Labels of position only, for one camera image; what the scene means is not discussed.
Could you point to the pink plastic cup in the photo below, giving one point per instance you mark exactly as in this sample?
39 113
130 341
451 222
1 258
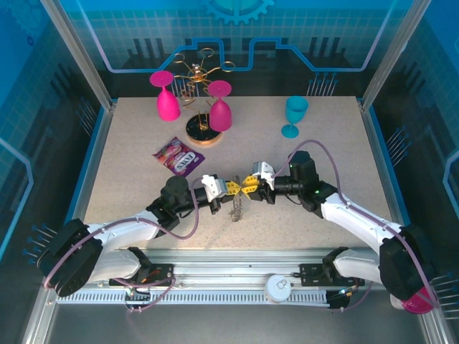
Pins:
416 306

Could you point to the bunch of silver key rings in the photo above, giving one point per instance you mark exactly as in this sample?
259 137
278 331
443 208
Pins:
237 209

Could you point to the pink plastic wine glass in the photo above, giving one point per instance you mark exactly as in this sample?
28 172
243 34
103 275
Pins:
168 105
220 114

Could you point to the aluminium frame post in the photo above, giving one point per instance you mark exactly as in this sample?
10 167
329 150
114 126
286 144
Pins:
391 53
82 53

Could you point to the silver drink can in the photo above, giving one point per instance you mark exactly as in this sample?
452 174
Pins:
278 288

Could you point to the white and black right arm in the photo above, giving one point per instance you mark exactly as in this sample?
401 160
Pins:
358 218

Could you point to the teal plastic goblet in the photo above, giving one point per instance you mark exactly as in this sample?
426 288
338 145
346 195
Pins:
295 109

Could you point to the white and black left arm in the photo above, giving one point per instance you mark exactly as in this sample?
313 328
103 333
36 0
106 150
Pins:
122 229

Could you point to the purple candy bag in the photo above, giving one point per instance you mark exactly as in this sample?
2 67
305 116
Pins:
178 157

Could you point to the aluminium mounting rail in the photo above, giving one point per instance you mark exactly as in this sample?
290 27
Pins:
233 265

